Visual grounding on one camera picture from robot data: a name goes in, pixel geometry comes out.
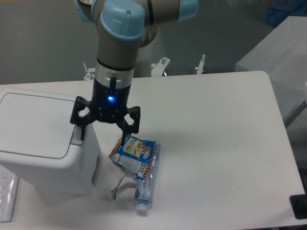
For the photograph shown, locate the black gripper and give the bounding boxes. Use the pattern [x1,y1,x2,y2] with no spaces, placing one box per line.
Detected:
[69,78,141,146]

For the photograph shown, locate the white push-lid trash can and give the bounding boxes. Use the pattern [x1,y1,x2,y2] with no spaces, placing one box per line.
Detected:
[0,89,100,194]

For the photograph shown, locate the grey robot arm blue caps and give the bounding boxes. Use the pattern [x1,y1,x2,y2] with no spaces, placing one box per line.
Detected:
[70,0,199,140]

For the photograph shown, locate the blue snack wrapper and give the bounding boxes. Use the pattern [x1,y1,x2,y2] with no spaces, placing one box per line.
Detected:
[109,136,156,199]

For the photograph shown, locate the crushed clear plastic bottle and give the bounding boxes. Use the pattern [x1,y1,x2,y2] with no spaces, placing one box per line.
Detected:
[134,141,161,217]

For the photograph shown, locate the silver levelling foot bolt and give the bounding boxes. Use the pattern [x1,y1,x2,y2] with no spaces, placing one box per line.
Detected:
[195,54,206,75]

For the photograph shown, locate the laminated paper sheet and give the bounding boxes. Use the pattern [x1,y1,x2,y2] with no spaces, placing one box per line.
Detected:
[0,166,19,223]

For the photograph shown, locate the white covered side table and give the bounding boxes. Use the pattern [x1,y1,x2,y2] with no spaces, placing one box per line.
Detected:
[235,16,307,127]

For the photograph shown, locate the blue object in background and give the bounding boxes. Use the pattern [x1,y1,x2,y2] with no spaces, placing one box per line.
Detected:
[266,5,307,27]

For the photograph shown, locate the black device at table edge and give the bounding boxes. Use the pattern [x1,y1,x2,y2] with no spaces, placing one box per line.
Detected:
[290,194,307,219]

